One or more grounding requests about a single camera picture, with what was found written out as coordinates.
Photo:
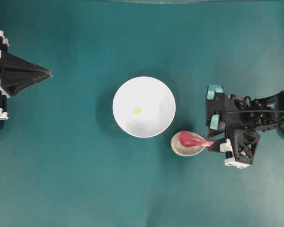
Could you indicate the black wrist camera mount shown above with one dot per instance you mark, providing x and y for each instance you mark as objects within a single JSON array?
[{"x": 244, "y": 144}]

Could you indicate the speckled egg-shaped spoon rest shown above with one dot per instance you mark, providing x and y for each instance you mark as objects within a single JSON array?
[{"x": 184, "y": 151}]

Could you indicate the yellow hexagonal prism block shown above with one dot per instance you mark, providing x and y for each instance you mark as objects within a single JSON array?
[{"x": 137, "y": 111}]

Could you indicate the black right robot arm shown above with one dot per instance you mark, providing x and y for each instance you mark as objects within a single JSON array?
[{"x": 264, "y": 114}]

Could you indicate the red plastic spoon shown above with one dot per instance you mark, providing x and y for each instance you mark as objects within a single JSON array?
[{"x": 186, "y": 139}]

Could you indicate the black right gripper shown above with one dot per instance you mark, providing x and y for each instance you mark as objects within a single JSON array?
[{"x": 223, "y": 113}]

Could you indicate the white round bowl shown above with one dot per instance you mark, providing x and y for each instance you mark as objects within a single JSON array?
[{"x": 153, "y": 97}]

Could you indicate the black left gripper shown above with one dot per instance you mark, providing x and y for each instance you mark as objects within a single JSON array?
[{"x": 11, "y": 86}]

